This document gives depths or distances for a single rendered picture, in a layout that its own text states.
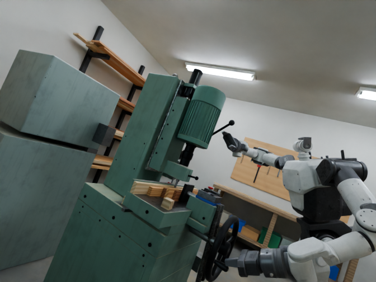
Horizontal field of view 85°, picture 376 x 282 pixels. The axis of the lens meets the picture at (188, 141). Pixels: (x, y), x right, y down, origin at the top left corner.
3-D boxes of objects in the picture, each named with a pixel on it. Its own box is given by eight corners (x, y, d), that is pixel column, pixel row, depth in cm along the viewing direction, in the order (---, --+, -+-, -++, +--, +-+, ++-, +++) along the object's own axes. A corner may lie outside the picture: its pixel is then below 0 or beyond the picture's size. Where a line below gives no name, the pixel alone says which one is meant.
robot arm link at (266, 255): (241, 287, 69) (278, 290, 64) (234, 257, 70) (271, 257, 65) (247, 267, 80) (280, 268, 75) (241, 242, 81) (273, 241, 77)
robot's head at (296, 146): (305, 155, 118) (304, 140, 119) (314, 155, 108) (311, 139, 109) (294, 156, 119) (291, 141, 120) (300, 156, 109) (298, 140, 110)
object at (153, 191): (149, 196, 91) (152, 187, 91) (146, 194, 92) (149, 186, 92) (202, 197, 142) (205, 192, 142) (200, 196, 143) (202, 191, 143)
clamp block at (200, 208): (207, 226, 90) (214, 207, 90) (182, 212, 97) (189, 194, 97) (218, 223, 102) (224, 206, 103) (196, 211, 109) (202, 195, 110)
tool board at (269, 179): (347, 224, 326) (364, 170, 333) (230, 177, 416) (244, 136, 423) (347, 223, 330) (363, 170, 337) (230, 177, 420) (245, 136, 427)
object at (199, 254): (197, 273, 114) (202, 259, 115) (179, 261, 120) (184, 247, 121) (202, 269, 121) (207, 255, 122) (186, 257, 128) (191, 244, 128)
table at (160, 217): (178, 242, 70) (184, 225, 70) (121, 204, 86) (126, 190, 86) (229, 224, 122) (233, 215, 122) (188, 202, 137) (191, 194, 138)
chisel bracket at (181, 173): (181, 184, 104) (187, 168, 104) (160, 174, 111) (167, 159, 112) (188, 185, 110) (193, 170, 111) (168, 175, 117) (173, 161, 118)
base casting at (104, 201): (155, 259, 80) (164, 236, 80) (77, 197, 109) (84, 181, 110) (202, 240, 118) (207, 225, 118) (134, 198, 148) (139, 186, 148)
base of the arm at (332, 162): (351, 190, 94) (345, 167, 99) (372, 184, 83) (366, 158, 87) (316, 187, 95) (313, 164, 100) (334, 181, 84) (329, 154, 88)
